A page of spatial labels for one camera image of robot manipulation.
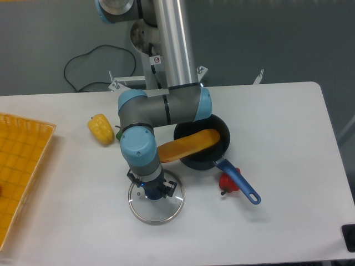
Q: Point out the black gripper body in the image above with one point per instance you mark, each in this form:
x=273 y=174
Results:
x=153 y=181

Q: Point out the glass lid with blue knob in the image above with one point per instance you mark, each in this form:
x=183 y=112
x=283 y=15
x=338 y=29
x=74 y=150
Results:
x=151 y=207

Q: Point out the orange bread loaf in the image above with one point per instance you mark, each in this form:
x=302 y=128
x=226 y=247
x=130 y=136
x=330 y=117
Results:
x=188 y=145

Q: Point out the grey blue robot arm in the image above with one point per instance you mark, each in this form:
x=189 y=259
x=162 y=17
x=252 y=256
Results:
x=139 y=114

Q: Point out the green bell pepper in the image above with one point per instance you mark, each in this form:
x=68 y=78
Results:
x=119 y=133

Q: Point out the red bell pepper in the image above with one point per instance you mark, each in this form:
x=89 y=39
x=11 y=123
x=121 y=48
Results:
x=227 y=185

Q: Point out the yellow bell pepper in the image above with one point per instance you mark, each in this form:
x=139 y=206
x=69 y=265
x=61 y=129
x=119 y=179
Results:
x=101 y=129

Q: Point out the yellow woven basket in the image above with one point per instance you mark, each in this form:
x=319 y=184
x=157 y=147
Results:
x=23 y=144

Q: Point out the black corner device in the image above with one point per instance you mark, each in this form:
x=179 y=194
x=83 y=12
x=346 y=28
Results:
x=348 y=231

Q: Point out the dark pot with blue handle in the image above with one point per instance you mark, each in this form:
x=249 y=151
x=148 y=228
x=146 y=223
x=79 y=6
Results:
x=214 y=155

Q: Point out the white table bracket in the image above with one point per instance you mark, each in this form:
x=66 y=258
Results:
x=258 y=79

